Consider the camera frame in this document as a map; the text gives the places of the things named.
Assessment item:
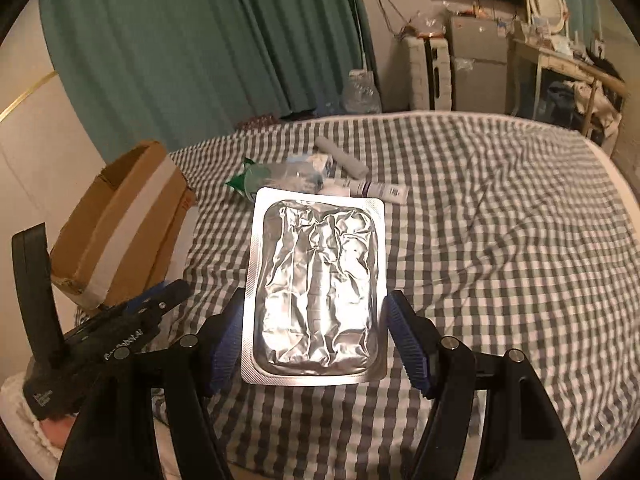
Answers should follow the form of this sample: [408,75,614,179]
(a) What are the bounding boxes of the wide green curtain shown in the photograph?
[39,0,378,161]

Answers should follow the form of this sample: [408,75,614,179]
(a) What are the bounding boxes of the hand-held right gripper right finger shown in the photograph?
[385,290,573,480]

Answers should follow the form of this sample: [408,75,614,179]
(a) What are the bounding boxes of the brown cardboard box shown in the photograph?
[50,141,197,311]

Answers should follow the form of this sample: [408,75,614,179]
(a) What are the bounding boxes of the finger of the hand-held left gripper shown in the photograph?
[125,280,192,318]

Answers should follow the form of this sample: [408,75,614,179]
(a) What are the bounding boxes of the clear bag clutter on suitcase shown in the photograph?
[400,10,448,41]

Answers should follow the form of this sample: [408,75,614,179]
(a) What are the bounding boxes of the grey white checked bed sheet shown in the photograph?
[150,112,640,466]

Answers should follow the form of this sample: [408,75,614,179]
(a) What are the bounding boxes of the wall power cable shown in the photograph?
[372,0,416,36]

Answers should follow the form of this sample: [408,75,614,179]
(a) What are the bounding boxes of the white suitcase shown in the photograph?
[405,35,453,111]

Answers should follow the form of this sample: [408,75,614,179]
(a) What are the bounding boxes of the silver mini fridge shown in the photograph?
[447,12,511,113]

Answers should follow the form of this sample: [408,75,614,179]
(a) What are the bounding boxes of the wooden chair with clothes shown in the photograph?
[570,75,626,151]

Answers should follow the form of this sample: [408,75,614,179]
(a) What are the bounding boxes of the silver foil blister pack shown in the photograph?
[241,186,388,387]

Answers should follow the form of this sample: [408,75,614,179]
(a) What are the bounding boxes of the white cream tube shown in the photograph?
[322,177,361,197]
[350,180,410,204]

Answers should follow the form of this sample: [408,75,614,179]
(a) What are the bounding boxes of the large clear water jug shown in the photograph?
[342,70,381,113]

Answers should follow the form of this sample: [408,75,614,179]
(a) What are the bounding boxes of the clear plastic bottle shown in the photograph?
[250,162,326,193]

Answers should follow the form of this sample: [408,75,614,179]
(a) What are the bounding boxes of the pale grey cylinder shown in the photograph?
[314,136,368,181]

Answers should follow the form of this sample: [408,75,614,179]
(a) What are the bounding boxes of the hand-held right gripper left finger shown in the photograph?
[55,287,246,480]

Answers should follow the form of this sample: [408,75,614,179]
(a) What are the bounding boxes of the green snack packet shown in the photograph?
[225,157,271,201]

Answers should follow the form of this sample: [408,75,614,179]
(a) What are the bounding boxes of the white bedding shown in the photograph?
[0,375,76,466]

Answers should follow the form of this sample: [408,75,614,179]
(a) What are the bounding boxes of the cream dressing table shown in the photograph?
[507,35,626,126]

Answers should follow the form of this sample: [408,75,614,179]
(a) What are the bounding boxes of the light blue tissue pack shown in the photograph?
[287,154,333,178]

